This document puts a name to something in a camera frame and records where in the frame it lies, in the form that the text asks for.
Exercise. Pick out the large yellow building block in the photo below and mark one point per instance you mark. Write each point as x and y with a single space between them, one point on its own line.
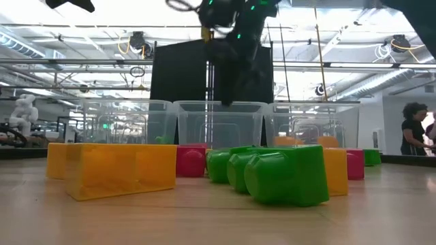
119 170

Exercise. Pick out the long green building block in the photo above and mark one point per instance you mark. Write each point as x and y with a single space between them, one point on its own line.
218 166

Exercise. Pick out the red toy building block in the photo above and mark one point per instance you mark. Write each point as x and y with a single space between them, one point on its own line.
190 163
356 165

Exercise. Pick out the green toy building block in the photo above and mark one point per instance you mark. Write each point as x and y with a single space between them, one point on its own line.
164 139
289 177
372 157

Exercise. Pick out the person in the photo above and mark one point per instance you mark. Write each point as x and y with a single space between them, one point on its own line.
412 132
432 131

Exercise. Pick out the yellow toy building block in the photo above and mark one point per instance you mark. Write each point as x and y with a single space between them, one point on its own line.
208 150
336 173
287 141
56 161

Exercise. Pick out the silver ventilation duct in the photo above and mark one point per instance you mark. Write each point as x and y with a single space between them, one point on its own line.
381 83
17 44

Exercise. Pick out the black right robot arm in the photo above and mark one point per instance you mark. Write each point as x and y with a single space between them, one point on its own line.
221 13

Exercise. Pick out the black divider panel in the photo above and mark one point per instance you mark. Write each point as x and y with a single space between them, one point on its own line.
268 78
178 71

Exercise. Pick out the yellow right gripper tag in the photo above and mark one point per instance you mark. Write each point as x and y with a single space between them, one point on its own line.
205 34

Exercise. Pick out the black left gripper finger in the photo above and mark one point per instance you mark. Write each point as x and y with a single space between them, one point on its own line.
69 4

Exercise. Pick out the clear plastic bin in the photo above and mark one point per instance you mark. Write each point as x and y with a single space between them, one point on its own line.
190 122
351 126
119 115

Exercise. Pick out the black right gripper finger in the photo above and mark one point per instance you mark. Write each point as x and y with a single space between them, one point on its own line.
249 86
228 92

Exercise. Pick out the white wall box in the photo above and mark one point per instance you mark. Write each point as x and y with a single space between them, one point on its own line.
375 139

